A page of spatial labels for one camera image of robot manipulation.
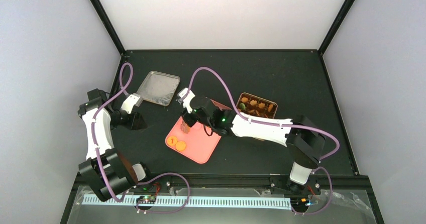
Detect silver metal tin lid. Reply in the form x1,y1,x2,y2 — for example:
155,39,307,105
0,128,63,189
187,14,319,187
136,71,180,106

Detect metal tongs white handles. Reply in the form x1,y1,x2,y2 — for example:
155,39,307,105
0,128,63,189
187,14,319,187
180,122,191,134

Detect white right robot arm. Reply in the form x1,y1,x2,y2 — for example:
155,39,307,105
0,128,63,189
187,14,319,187
179,96,326,193

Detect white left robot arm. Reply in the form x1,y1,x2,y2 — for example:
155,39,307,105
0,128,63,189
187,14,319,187
78,88,149,202

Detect pink plastic tray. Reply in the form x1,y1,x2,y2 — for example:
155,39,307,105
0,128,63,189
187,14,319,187
165,117,221,164

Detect yellow dotted round biscuit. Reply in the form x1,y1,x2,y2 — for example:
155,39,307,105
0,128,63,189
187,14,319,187
175,141,186,151

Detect yellow biscuit red cross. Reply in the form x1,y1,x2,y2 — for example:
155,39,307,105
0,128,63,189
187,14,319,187
166,136,178,146

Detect gold cookie tin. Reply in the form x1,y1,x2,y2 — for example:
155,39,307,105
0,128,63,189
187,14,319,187
236,92,278,119

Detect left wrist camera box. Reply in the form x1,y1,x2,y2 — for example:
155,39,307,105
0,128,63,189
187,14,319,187
120,93,143,114

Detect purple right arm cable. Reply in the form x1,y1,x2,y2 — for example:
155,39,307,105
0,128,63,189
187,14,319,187
181,66,341,216

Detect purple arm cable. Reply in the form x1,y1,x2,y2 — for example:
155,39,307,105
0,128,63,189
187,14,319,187
181,66,341,216
90,62,191,215

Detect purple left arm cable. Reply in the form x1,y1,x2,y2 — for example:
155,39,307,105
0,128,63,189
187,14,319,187
90,62,191,215

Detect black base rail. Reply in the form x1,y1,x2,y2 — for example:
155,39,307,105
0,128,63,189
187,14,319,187
74,172,322,196

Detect white slotted cable duct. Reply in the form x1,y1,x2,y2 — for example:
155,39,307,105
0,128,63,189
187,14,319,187
79,194,291,210

